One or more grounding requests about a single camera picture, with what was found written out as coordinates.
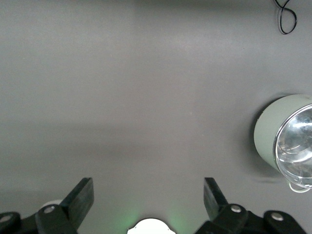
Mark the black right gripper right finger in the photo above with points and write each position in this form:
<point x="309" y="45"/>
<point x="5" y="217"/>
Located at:
<point x="217" y="207"/>

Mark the dark grey table mat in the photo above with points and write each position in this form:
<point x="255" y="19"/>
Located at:
<point x="122" y="97"/>

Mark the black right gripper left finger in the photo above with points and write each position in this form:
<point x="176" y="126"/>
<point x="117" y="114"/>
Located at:
<point x="75" y="204"/>

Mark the glass pot lid metal rim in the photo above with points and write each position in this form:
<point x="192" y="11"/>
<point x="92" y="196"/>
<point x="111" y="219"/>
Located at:
<point x="296" y="146"/>

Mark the pale green cooking pot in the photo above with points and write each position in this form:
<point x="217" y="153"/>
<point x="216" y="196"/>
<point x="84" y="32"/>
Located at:
<point x="265" y="131"/>

